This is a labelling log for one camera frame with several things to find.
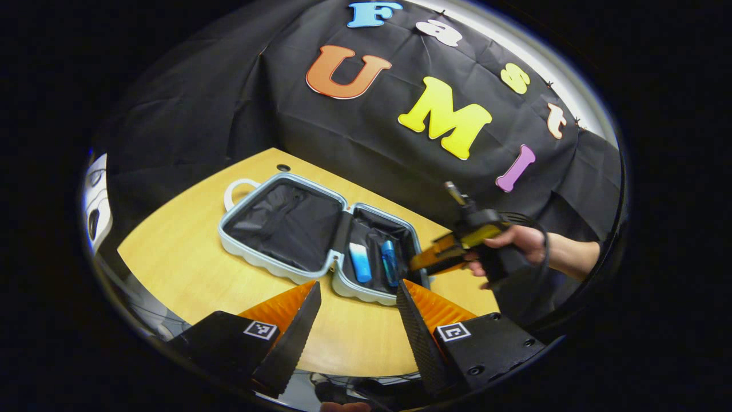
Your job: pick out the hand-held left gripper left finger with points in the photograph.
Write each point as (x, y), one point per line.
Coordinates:
(291, 343)

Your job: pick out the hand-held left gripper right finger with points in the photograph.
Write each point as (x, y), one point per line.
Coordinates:
(420, 343)

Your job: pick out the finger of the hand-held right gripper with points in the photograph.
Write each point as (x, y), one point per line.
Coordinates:
(449, 241)
(440, 262)

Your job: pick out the green bottle with blue cap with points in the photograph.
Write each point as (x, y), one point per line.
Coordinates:
(390, 263)

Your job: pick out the white and blue cosmetic tube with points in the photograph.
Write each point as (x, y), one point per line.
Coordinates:
(360, 266)

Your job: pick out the pale blue hard-shell suitcase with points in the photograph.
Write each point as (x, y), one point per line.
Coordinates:
(286, 229)

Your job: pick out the white plastic object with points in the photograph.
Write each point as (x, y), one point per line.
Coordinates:
(98, 194)

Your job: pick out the black backdrop cloth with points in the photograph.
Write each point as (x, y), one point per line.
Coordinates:
(200, 103)

